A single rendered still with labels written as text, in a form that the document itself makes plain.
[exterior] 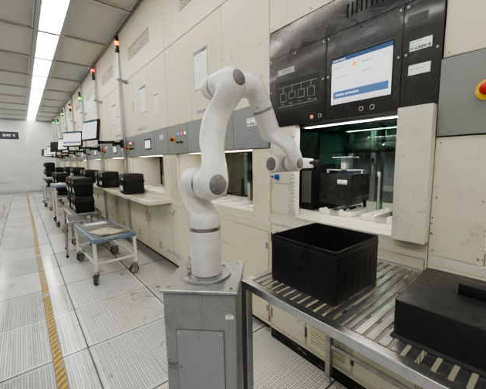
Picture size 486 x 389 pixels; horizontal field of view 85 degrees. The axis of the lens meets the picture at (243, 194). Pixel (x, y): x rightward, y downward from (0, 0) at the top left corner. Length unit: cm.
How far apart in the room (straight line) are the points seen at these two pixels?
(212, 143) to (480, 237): 100
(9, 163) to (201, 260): 1354
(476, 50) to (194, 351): 143
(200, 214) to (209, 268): 21
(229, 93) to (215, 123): 12
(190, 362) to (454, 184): 116
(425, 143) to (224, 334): 102
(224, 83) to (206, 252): 61
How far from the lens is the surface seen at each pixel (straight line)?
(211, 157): 97
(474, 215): 125
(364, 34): 147
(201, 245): 102
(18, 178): 1436
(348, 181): 163
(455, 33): 134
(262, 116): 119
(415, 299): 82
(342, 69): 148
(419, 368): 78
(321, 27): 162
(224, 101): 102
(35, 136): 1441
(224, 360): 113
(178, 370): 120
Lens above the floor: 121
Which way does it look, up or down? 7 degrees down
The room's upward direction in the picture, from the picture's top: 1 degrees counter-clockwise
